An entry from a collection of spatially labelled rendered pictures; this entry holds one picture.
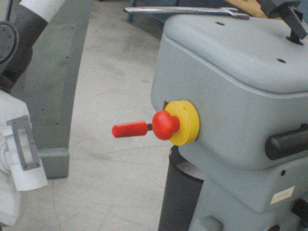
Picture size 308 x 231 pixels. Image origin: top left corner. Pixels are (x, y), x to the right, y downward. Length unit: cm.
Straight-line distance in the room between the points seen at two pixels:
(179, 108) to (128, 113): 427
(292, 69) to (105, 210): 309
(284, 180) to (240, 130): 16
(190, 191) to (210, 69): 234
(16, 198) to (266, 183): 45
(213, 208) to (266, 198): 17
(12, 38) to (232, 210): 50
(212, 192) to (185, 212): 217
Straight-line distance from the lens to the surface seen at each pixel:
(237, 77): 83
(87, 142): 462
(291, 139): 84
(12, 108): 112
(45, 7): 114
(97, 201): 395
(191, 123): 88
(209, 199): 110
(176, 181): 323
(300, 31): 100
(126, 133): 99
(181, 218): 330
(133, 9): 92
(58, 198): 389
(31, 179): 99
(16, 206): 110
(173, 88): 93
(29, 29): 114
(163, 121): 88
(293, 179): 98
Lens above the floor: 213
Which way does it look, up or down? 24 degrees down
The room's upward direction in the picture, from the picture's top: 11 degrees clockwise
